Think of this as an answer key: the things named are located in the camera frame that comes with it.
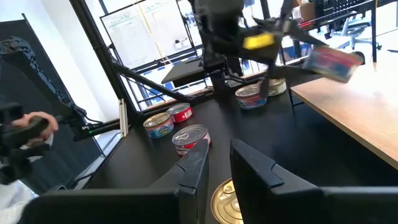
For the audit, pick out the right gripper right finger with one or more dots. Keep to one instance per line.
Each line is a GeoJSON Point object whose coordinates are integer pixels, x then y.
{"type": "Point", "coordinates": [258, 193]}

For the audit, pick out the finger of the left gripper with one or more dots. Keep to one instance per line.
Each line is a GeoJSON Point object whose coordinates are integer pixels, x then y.
{"type": "Point", "coordinates": [286, 71]}
{"type": "Point", "coordinates": [303, 35]}

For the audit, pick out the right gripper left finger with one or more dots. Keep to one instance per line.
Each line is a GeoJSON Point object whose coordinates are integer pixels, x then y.
{"type": "Point", "coordinates": [192, 174]}

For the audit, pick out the green label tuna can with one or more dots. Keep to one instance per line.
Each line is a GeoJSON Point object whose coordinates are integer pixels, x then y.
{"type": "Point", "coordinates": [224, 205]}
{"type": "Point", "coordinates": [277, 87]}

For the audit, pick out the red label tuna can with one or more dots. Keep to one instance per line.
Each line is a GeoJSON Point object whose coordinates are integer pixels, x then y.
{"type": "Point", "coordinates": [181, 113]}
{"type": "Point", "coordinates": [189, 137]}

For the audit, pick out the blue label tuna can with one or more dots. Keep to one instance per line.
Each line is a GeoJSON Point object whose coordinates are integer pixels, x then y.
{"type": "Point", "coordinates": [248, 98]}
{"type": "Point", "coordinates": [159, 126]}
{"type": "Point", "coordinates": [329, 63]}

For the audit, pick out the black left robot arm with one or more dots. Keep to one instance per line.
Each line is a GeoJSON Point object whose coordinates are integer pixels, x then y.
{"type": "Point", "coordinates": [217, 15]}

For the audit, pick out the cardboard box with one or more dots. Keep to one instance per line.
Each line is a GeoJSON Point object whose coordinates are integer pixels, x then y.
{"type": "Point", "coordinates": [306, 11]}

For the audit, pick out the yellow tape tag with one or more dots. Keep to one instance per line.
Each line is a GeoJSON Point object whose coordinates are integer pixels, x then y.
{"type": "Point", "coordinates": [258, 41]}

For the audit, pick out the grey office chair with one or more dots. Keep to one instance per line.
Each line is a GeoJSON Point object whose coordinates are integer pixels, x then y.
{"type": "Point", "coordinates": [353, 29]}

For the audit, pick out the grey side desk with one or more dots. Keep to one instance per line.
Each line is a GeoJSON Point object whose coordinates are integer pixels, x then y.
{"type": "Point", "coordinates": [183, 73]}

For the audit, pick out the black table mat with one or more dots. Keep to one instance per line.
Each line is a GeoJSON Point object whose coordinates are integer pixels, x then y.
{"type": "Point", "coordinates": [295, 140]}

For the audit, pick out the black metal rack table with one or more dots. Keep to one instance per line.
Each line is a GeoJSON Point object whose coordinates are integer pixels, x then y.
{"type": "Point", "coordinates": [374, 31]}

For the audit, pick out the whiteboard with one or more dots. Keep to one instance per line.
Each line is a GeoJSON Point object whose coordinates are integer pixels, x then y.
{"type": "Point", "coordinates": [140, 34]}

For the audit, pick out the person's hand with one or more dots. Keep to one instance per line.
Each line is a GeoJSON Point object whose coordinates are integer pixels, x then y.
{"type": "Point", "coordinates": [46, 123]}

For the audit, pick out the person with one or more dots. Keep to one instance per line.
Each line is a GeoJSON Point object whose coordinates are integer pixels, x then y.
{"type": "Point", "coordinates": [12, 202]}

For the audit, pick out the black partition panel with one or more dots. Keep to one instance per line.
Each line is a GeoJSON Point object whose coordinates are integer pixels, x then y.
{"type": "Point", "coordinates": [18, 90]}

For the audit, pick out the black metal shelf frame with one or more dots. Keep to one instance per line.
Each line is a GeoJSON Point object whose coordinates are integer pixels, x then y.
{"type": "Point", "coordinates": [291, 97]}

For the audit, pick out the silver metal bracket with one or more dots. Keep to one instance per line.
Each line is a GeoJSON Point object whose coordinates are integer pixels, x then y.
{"type": "Point", "coordinates": [123, 119]}

